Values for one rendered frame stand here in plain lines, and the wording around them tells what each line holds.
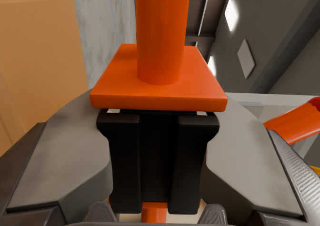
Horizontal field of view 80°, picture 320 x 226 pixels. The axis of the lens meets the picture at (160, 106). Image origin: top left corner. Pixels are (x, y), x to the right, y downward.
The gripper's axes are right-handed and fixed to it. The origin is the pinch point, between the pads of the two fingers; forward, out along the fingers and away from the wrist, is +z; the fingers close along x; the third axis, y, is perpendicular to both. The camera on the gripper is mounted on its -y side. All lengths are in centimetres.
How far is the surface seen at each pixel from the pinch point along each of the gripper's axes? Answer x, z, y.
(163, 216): 0.8, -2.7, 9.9
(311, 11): 252, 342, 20
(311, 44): 289, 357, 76
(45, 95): -12.8, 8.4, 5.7
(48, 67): -12.9, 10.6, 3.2
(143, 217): -0.8, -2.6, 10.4
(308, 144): 209, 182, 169
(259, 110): 67, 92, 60
